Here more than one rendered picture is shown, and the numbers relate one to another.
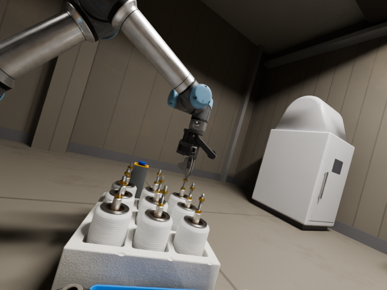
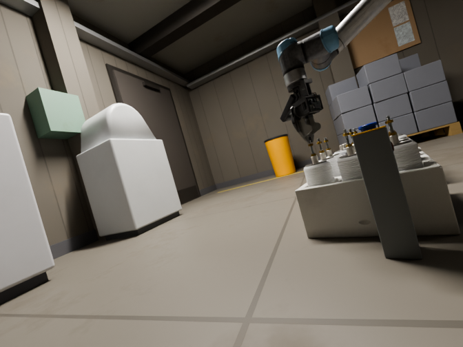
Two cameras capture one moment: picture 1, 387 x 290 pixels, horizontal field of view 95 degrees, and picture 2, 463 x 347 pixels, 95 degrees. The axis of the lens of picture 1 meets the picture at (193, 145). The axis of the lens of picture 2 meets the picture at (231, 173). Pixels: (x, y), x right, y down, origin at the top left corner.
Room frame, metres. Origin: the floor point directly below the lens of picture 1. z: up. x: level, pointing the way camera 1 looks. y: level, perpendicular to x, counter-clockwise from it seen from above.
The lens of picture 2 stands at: (1.49, 0.43, 0.31)
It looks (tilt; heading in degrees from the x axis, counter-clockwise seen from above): 1 degrees down; 233
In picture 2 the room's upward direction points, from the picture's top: 16 degrees counter-clockwise
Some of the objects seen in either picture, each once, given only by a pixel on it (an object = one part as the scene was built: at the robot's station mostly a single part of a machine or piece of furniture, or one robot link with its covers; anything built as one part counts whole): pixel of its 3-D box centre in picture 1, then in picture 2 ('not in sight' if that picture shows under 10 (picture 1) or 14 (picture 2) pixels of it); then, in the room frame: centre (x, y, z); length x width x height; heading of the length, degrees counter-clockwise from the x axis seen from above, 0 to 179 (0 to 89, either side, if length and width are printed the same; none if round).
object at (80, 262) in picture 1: (142, 244); (367, 193); (0.63, 0.07, 0.09); 0.39 x 0.39 x 0.18; 15
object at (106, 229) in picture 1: (105, 240); not in sight; (0.49, 0.16, 0.16); 0.10 x 0.10 x 0.18
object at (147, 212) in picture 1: (157, 215); not in sight; (0.52, 0.04, 0.25); 0.08 x 0.08 x 0.01
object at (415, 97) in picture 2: not in sight; (380, 109); (-2.14, -0.60, 0.57); 1.15 x 0.77 x 1.14; 124
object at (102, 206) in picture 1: (114, 208); not in sight; (0.49, 0.16, 0.25); 0.08 x 0.08 x 0.01
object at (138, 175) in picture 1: (132, 195); (386, 192); (0.89, 0.22, 0.16); 0.07 x 0.07 x 0.31; 15
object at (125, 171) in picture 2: not in sight; (129, 169); (0.98, -1.90, 0.61); 0.66 x 0.56 x 1.23; 30
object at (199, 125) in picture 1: (197, 126); (296, 79); (0.78, 0.01, 0.56); 0.08 x 0.08 x 0.05
